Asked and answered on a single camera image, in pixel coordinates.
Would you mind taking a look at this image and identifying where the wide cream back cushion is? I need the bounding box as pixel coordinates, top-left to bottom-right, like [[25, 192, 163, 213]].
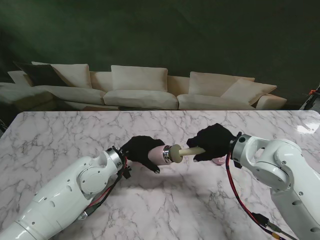
[[110, 65, 169, 92]]

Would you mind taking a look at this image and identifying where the red black arm cable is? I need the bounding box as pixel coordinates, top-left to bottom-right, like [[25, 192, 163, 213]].
[[224, 152, 296, 240], [79, 159, 130, 221]]

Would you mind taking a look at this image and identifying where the cream fabric sofa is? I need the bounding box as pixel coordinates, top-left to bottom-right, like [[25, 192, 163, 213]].
[[0, 61, 288, 112]]

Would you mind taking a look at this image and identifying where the red black left arm cable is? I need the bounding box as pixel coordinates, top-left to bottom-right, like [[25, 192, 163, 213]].
[[79, 159, 130, 221]]

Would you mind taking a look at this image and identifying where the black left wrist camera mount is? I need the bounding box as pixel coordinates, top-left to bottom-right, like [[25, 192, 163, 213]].
[[122, 164, 133, 180]]

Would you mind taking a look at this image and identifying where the red black right arm cable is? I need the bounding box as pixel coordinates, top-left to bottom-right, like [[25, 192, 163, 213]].
[[224, 152, 296, 240]]

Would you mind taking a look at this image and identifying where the tilted cream throw cushion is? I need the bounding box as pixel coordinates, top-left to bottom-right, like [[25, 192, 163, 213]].
[[221, 78, 278, 106]]

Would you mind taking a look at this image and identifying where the dark brown cushion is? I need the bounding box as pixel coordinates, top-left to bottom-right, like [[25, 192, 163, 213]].
[[13, 61, 69, 87]]

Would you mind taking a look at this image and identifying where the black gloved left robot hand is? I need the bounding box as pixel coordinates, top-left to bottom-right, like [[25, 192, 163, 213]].
[[121, 135, 167, 175]]

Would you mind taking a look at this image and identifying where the pink thermos bottle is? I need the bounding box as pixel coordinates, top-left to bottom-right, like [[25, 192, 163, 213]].
[[147, 144, 174, 167]]

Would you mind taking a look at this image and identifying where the white device with orange part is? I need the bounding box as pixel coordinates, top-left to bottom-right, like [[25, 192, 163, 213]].
[[298, 84, 320, 111]]

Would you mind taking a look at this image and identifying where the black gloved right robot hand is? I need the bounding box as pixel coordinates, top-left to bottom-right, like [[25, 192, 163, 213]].
[[186, 122, 237, 163]]

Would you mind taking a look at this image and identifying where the sponge cup brush red handle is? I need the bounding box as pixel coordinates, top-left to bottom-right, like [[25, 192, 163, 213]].
[[169, 144, 207, 164]]

